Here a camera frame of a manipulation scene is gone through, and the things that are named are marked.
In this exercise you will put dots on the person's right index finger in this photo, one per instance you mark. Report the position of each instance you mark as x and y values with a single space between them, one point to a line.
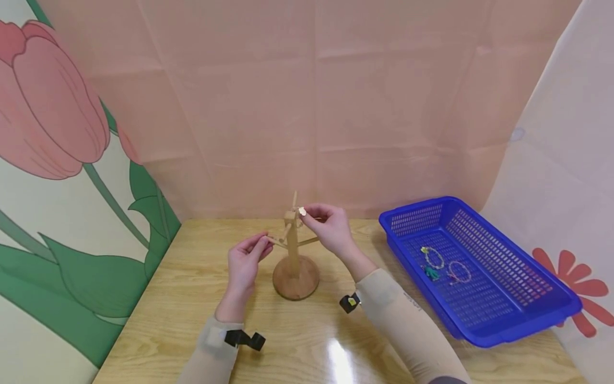
317 208

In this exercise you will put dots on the person's right hand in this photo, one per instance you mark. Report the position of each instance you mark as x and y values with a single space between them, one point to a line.
336 234

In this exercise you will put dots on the blue plastic mesh basket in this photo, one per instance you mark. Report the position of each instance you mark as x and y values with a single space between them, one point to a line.
499 288

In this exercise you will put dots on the person's right fingers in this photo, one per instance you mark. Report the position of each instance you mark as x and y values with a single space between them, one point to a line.
324 237

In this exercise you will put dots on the person's right thumb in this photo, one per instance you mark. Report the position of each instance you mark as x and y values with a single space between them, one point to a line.
317 218

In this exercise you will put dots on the person's right forearm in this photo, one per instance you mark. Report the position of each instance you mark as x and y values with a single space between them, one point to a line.
407 330

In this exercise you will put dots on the person's left index finger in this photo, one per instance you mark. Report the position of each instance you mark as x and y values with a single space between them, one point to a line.
254 243

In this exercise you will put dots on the person's left forearm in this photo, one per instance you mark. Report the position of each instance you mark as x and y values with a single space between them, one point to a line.
211 352

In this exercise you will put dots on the person's left thumb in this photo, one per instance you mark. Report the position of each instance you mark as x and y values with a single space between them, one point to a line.
266 255

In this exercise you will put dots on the black wrist band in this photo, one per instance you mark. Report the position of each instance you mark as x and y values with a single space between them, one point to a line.
350 302
244 339

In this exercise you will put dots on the wooden jewelry tree stand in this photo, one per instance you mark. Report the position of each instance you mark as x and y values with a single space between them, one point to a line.
293 277

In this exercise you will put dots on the person's left hand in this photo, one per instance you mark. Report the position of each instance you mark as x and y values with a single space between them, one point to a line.
242 274

